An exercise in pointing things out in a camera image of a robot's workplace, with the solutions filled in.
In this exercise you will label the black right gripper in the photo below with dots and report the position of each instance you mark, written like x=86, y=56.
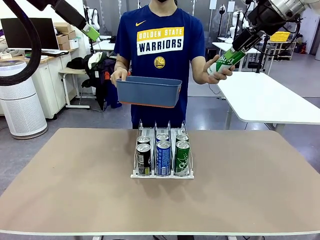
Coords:
x=267, y=17

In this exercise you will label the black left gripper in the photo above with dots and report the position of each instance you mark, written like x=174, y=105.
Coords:
x=62, y=7

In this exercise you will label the green white beer can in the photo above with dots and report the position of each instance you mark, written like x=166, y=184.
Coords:
x=225, y=61

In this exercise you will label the blue plastic bin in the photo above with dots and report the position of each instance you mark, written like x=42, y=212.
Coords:
x=150, y=92

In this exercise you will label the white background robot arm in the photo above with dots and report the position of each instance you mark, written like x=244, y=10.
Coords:
x=94, y=17
x=235, y=18

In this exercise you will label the person's right forearm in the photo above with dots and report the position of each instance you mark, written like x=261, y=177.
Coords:
x=122, y=62

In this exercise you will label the person's left forearm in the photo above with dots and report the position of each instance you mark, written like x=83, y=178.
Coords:
x=198, y=72

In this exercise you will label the green beverage can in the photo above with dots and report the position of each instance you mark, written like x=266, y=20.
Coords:
x=182, y=160
x=182, y=137

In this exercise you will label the black beverage can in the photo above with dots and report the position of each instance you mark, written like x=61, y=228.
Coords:
x=143, y=160
x=143, y=140

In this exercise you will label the blue beverage can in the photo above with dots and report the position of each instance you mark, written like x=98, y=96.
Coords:
x=163, y=160
x=162, y=137

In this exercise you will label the person's right hand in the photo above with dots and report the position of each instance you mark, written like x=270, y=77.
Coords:
x=120, y=74

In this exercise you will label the person's left hand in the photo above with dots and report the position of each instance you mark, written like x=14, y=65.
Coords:
x=210, y=77

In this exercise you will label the white background table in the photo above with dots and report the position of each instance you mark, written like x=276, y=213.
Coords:
x=222, y=46
x=105, y=46

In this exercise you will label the small white box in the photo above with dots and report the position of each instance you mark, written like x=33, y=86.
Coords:
x=74, y=44

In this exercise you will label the black cap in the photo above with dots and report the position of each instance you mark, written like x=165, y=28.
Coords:
x=113, y=39

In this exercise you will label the brown cardboard box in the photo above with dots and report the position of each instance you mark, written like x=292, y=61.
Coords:
x=65, y=36
x=64, y=46
x=61, y=27

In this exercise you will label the white green jacket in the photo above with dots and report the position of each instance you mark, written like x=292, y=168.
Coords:
x=94, y=58

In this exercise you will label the black jacket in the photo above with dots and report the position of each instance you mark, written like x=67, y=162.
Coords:
x=76, y=63

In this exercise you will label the yellow plastic crate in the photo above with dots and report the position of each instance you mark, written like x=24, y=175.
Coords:
x=282, y=37

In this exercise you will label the wooden low shelf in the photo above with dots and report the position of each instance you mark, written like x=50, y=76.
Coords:
x=285, y=43

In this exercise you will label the black computer tower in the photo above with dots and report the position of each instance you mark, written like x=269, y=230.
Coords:
x=211, y=55

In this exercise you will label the black light stand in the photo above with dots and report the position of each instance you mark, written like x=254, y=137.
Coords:
x=221, y=9

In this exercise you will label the black keyboard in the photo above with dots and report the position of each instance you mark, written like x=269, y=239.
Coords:
x=55, y=52

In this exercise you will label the beige top rolling table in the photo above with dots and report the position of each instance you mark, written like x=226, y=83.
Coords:
x=72, y=71

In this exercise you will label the red canister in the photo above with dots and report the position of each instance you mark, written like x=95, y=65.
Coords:
x=302, y=48

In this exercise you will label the white office desk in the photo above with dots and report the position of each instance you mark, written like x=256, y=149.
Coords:
x=52, y=82

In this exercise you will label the white side table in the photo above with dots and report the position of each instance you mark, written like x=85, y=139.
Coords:
x=270, y=100

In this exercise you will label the dark navy jacket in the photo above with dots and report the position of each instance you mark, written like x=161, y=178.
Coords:
x=107, y=95

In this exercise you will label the person in blue t-shirt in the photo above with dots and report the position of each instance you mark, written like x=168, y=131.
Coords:
x=160, y=37

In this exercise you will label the black computer monitor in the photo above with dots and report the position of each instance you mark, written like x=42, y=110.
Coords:
x=15, y=32

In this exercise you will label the white air purifier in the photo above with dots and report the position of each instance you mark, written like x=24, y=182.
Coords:
x=22, y=112

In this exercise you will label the black camera stand pole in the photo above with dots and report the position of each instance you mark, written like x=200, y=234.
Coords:
x=262, y=56

